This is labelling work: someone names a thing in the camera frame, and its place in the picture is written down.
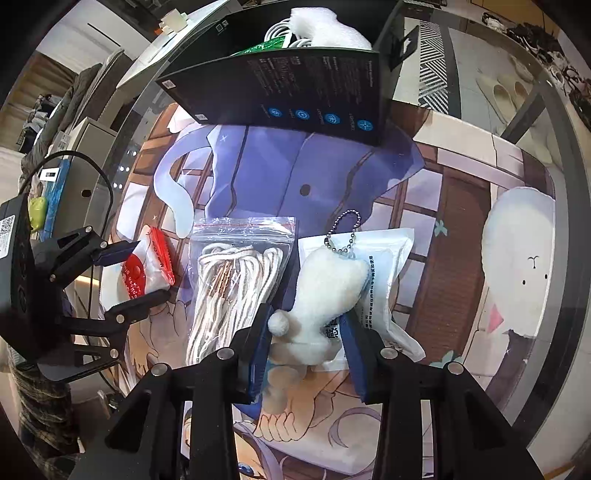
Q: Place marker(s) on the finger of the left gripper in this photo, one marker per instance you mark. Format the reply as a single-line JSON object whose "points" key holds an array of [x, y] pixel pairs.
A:
{"points": [[61, 260], [87, 346]]}

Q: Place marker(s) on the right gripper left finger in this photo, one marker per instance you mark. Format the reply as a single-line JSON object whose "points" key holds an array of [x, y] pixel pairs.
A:
{"points": [[177, 423]]}

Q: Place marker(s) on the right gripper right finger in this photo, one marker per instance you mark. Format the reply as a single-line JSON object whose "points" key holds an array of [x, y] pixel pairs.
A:
{"points": [[472, 438]]}

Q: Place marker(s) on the red white balloon glue bag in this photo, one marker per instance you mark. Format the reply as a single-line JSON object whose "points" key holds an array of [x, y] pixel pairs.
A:
{"points": [[147, 269]]}

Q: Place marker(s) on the white plush toy keychain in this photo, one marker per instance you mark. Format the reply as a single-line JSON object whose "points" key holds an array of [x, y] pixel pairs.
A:
{"points": [[329, 284]]}

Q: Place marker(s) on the white plastic packaging bag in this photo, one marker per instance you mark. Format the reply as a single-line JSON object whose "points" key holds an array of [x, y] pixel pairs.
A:
{"points": [[386, 252]]}

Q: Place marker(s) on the green white snack packet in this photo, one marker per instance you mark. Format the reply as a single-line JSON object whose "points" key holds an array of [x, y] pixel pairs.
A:
{"points": [[272, 44]]}

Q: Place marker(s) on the white foam piece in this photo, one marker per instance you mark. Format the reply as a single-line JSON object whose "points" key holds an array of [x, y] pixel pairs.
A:
{"points": [[321, 26]]}

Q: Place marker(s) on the grey cabinet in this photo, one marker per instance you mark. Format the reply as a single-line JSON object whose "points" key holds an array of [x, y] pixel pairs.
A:
{"points": [[78, 197]]}

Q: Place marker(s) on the anime print desk mat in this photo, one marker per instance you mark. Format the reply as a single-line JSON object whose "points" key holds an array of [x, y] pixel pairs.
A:
{"points": [[242, 207]]}

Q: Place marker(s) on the grey white coffee table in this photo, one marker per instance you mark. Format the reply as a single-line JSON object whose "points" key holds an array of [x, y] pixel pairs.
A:
{"points": [[163, 47]]}

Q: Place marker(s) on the black cardboard box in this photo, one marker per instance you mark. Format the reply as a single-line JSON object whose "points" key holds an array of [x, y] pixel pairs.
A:
{"points": [[346, 93]]}

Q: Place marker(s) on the pair of beige slippers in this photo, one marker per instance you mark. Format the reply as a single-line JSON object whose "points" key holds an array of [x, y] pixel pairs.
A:
{"points": [[506, 94]]}

